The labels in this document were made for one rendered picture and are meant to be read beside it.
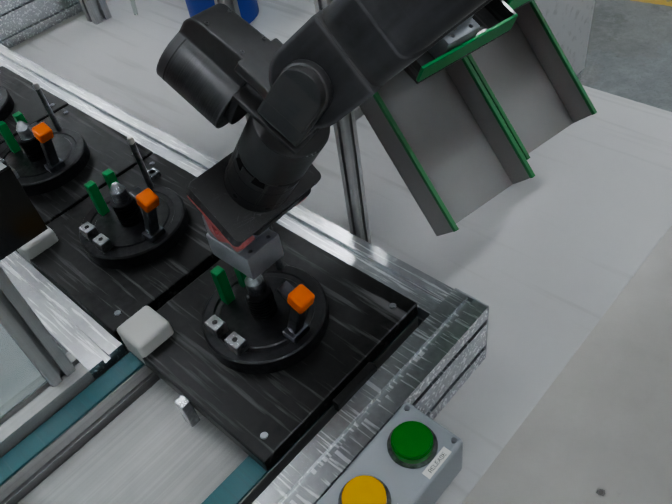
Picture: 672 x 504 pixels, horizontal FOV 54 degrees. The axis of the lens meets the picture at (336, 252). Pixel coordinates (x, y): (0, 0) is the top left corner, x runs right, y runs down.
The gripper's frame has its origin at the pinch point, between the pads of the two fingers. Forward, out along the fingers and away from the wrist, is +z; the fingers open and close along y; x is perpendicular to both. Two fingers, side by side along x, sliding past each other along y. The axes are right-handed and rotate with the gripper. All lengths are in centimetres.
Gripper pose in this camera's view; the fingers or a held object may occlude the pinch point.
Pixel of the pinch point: (235, 218)
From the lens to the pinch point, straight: 64.7
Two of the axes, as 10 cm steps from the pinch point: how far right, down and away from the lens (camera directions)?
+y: -6.6, 5.9, -4.6
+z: -3.4, 3.1, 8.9
